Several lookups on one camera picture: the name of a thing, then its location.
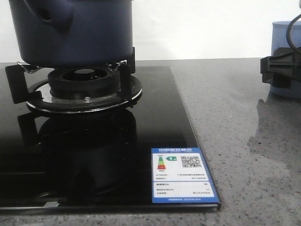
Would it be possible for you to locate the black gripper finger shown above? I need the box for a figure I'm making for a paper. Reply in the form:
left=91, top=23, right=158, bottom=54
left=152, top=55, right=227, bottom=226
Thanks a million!
left=260, top=47, right=301, bottom=89

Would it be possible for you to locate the light blue ribbed cup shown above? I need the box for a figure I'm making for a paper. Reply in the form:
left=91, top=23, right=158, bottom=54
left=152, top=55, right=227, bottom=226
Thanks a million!
left=270, top=21, right=301, bottom=98

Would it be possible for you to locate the dark blue cooking pot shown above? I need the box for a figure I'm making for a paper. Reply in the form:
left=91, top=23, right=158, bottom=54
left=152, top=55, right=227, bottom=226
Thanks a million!
left=9, top=0, right=133, bottom=68

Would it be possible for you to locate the black metal pot support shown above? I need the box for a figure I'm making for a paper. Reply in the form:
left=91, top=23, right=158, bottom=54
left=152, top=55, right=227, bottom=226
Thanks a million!
left=5, top=51, right=142, bottom=114

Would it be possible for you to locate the blue white energy label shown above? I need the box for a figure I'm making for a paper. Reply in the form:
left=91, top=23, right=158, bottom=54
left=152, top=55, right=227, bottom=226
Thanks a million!
left=151, top=147, right=220, bottom=205

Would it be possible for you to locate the black gas burner head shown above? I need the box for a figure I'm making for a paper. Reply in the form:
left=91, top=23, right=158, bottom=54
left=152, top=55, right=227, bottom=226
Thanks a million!
left=48, top=67, right=120, bottom=100

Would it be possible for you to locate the black glass gas stove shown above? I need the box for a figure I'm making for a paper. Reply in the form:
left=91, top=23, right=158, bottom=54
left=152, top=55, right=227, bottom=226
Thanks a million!
left=0, top=66, right=221, bottom=212

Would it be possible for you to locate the black cable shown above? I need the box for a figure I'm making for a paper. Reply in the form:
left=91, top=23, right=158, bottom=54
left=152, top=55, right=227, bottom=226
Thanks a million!
left=285, top=13, right=301, bottom=54

